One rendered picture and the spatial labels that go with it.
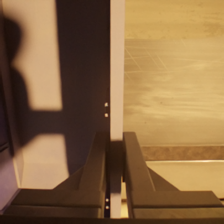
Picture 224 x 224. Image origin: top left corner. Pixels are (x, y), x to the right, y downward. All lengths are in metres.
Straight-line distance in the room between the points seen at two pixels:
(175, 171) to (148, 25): 0.32
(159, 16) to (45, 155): 0.32
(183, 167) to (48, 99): 0.32
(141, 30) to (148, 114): 0.16
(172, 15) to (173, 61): 0.08
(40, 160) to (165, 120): 0.26
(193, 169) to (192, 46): 0.27
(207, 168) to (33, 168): 0.37
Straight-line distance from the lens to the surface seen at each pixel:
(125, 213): 0.43
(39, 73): 0.28
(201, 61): 0.36
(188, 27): 0.36
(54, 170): 0.32
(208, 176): 0.46
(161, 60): 0.33
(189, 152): 0.41
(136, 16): 0.34
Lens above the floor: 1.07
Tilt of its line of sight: 76 degrees down
